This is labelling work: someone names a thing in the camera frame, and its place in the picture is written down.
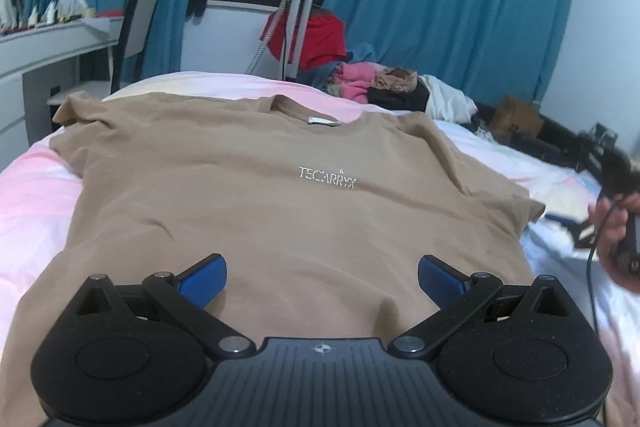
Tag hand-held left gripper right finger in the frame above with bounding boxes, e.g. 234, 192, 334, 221
387, 254, 571, 360

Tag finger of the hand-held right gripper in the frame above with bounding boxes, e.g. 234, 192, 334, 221
546, 212, 597, 250

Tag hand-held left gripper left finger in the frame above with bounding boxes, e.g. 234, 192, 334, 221
75, 253, 257, 360

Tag tan t-shirt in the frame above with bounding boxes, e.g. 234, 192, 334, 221
0, 91, 547, 427

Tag white clothes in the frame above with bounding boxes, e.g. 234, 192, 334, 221
417, 74, 478, 122

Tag black clothes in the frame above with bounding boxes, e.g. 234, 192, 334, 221
367, 77, 431, 112

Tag pink clothes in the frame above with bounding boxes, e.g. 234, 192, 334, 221
327, 62, 386, 105

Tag person's right hand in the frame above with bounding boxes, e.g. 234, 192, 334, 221
589, 193, 640, 293

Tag dark metal rack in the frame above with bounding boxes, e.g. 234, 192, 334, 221
575, 124, 633, 202

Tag dark sofa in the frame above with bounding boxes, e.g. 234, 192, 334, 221
472, 102, 606, 172

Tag brown paper bag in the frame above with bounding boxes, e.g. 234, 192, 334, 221
490, 94, 546, 138

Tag bed with pastel duvet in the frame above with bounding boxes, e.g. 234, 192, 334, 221
0, 71, 640, 427

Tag tan patterned cloth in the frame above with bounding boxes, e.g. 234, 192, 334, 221
372, 67, 418, 90

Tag teal blanket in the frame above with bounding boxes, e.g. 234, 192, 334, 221
310, 42, 376, 82

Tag black and grey chair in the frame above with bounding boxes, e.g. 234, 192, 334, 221
47, 0, 161, 108

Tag red garment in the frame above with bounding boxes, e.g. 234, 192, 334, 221
262, 7, 348, 70

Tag white dressing table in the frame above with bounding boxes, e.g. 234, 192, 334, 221
0, 14, 126, 148

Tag white tripod with phone holder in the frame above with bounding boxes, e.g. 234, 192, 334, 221
277, 0, 321, 82

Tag row of small cosmetic bottles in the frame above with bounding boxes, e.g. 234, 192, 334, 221
0, 0, 96, 35

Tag black cable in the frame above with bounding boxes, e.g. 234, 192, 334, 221
586, 194, 626, 303

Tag braided white hose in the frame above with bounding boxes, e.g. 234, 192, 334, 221
247, 0, 293, 75

